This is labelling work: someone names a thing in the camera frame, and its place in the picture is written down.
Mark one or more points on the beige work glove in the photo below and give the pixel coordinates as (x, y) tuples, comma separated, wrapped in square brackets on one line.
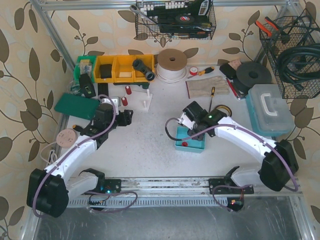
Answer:
[(203, 87)]

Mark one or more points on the top wire basket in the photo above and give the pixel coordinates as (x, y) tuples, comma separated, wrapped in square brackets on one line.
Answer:
[(177, 19)]

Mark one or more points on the red white tape roll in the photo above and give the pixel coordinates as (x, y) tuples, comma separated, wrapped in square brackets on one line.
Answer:
[(193, 71)]

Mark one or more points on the black pipe fitting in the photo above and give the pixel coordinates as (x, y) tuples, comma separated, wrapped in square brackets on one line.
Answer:
[(139, 66)]

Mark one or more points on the black disc spool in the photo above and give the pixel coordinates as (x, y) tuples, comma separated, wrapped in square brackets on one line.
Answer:
[(249, 74)]

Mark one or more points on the yellow storage bin left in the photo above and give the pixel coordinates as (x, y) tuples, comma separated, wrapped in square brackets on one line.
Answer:
[(103, 69)]

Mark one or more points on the white cable spool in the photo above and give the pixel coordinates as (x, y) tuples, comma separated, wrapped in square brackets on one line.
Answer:
[(171, 66)]

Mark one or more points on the green storage bin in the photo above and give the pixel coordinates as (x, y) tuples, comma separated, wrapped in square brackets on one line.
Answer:
[(84, 65)]

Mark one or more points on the pink round power strip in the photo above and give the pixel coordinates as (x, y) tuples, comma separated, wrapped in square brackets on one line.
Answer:
[(66, 138)]

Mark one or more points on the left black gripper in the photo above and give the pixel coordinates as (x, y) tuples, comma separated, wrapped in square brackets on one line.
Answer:
[(122, 117)]

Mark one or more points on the green foam pad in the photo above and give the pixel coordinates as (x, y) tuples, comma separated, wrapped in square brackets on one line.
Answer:
[(77, 106)]

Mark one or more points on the black slotted block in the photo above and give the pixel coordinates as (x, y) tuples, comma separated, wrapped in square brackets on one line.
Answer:
[(103, 91)]

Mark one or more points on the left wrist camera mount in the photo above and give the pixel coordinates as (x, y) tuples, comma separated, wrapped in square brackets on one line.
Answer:
[(115, 100)]

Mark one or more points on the brown tape roll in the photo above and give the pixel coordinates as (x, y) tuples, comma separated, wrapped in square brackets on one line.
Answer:
[(225, 108)]

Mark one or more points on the red large spring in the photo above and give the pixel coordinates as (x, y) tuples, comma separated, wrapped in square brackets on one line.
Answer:
[(128, 90)]

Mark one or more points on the white peg fixture base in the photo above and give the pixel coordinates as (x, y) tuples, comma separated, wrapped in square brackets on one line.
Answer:
[(139, 101)]

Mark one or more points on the yellow storage bin right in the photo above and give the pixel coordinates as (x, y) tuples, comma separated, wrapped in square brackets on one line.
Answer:
[(149, 61)]

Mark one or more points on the silver wrench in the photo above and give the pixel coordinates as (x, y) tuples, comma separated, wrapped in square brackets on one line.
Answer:
[(134, 9)]

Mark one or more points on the wire basket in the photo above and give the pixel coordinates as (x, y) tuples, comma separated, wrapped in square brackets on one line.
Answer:
[(177, 19), (292, 46)]

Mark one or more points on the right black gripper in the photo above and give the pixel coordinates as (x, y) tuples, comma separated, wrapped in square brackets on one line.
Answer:
[(198, 132)]

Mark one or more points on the teal clear toolbox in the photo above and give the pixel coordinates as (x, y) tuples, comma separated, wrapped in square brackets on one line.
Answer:
[(268, 112)]

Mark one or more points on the black green meter device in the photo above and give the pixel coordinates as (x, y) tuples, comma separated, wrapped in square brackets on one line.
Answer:
[(86, 86)]

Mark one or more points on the right wire basket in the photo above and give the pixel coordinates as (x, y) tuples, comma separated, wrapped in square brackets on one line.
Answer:
[(292, 46)]

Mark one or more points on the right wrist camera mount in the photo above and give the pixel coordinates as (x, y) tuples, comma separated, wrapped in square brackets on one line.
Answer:
[(187, 121)]

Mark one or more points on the blue plastic tray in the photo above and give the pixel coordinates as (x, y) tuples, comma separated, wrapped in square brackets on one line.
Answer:
[(190, 145)]

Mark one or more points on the red utility knife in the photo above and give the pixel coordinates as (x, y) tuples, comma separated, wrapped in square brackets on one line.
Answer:
[(238, 94)]

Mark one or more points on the aluminium front rail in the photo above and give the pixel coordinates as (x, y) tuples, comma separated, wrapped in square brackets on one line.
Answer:
[(168, 192)]

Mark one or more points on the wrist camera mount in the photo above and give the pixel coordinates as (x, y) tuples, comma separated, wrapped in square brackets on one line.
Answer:
[(115, 100), (187, 121)]

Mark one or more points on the yellow black slim screwdriver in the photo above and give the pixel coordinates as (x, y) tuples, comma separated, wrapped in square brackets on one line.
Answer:
[(211, 99)]

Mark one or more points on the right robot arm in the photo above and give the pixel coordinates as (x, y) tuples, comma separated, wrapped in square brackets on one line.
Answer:
[(276, 161)]

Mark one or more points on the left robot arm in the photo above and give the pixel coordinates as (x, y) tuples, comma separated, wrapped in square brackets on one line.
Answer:
[(50, 189)]

